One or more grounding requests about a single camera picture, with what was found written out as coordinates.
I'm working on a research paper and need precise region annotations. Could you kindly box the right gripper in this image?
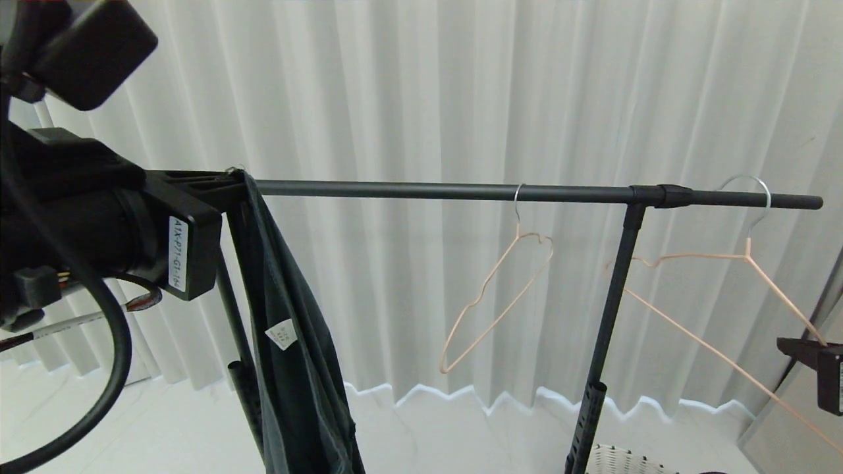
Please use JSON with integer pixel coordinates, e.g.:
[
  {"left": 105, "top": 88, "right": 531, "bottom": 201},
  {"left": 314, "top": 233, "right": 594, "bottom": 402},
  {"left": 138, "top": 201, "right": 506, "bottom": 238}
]
[{"left": 777, "top": 337, "right": 843, "bottom": 417}]

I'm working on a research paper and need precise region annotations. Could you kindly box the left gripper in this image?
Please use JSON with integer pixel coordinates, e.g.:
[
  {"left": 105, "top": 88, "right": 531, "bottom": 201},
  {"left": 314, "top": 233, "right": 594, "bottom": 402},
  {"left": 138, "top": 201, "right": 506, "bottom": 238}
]
[{"left": 0, "top": 170, "right": 223, "bottom": 302}]

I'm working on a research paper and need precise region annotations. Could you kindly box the pink clothes hanger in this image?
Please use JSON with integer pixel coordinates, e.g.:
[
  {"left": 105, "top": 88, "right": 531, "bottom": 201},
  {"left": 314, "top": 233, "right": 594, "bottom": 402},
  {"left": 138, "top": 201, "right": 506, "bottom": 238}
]
[
  {"left": 439, "top": 183, "right": 555, "bottom": 375},
  {"left": 606, "top": 174, "right": 843, "bottom": 455}
]

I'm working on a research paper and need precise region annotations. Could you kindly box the dark grey sleeveless top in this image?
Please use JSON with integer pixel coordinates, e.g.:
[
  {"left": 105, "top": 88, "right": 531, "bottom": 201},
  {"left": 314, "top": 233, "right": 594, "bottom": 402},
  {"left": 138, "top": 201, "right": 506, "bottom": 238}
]
[{"left": 226, "top": 168, "right": 366, "bottom": 474}]

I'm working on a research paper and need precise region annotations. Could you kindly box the white laundry basket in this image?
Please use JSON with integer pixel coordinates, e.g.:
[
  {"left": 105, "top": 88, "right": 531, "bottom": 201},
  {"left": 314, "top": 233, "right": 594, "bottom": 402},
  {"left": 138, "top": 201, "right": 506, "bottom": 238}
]
[{"left": 585, "top": 444, "right": 679, "bottom": 474}]

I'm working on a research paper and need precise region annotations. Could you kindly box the black clothes rack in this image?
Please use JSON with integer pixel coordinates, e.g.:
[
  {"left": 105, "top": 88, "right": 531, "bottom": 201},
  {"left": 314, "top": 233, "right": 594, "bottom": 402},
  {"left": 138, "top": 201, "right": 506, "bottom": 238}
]
[{"left": 214, "top": 179, "right": 824, "bottom": 474}]

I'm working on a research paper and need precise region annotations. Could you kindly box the white curtain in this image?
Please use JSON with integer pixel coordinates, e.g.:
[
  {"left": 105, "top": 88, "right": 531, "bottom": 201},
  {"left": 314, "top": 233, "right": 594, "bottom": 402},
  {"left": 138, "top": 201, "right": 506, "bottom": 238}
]
[{"left": 0, "top": 0, "right": 843, "bottom": 422}]

